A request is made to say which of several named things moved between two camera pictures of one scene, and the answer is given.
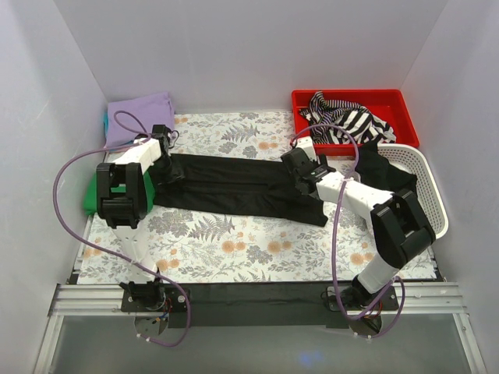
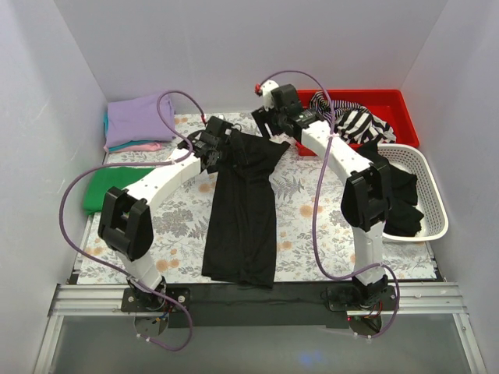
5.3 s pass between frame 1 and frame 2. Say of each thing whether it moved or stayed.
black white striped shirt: stayed
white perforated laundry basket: stayed
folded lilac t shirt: stayed
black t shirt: moved
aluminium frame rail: stayed
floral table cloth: stayed
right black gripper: moved
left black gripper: moved
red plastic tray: stayed
